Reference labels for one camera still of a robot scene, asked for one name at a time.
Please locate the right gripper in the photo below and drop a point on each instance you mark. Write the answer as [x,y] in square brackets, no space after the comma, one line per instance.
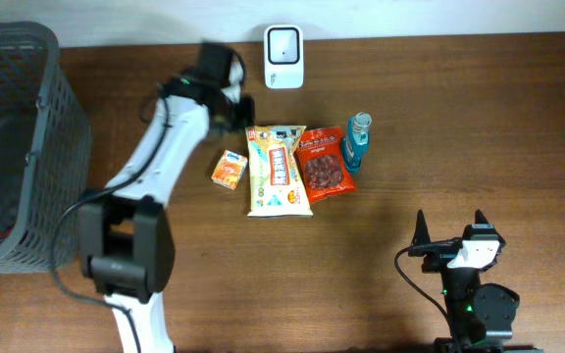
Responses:
[440,249]

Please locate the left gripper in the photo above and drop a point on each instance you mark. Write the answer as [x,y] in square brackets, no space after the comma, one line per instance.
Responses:
[242,114]

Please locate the small orange box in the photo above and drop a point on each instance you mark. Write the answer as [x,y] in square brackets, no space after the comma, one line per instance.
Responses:
[229,169]

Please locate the blue mouthwash bottle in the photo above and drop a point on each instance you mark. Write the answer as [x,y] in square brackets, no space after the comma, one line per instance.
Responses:
[356,142]

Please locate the cream chocolate chip bag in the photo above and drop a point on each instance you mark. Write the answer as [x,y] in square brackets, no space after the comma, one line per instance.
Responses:
[276,186]

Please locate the red snack bag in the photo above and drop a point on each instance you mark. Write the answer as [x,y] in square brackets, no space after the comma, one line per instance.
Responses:
[321,164]

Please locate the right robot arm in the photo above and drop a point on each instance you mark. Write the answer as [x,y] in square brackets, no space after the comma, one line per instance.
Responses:
[479,315]

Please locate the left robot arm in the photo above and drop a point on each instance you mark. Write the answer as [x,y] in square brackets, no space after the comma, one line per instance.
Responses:
[125,242]

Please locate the white barcode scanner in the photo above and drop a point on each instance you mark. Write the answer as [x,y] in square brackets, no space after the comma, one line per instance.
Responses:
[283,57]

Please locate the grey plastic mesh basket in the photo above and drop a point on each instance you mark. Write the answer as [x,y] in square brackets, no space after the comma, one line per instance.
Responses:
[45,147]

